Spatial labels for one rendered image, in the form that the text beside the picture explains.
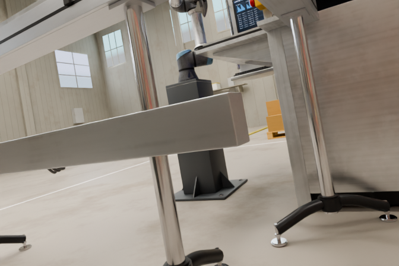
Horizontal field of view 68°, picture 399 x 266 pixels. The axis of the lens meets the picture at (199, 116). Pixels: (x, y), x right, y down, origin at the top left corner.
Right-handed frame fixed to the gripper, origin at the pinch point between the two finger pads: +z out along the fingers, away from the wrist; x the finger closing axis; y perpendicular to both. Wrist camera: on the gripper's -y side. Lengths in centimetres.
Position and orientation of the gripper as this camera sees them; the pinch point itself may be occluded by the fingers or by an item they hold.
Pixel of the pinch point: (205, 13)
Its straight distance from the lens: 177.1
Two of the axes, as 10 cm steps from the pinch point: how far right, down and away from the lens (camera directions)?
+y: -8.6, 1.6, 4.9
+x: -4.9, 0.7, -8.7
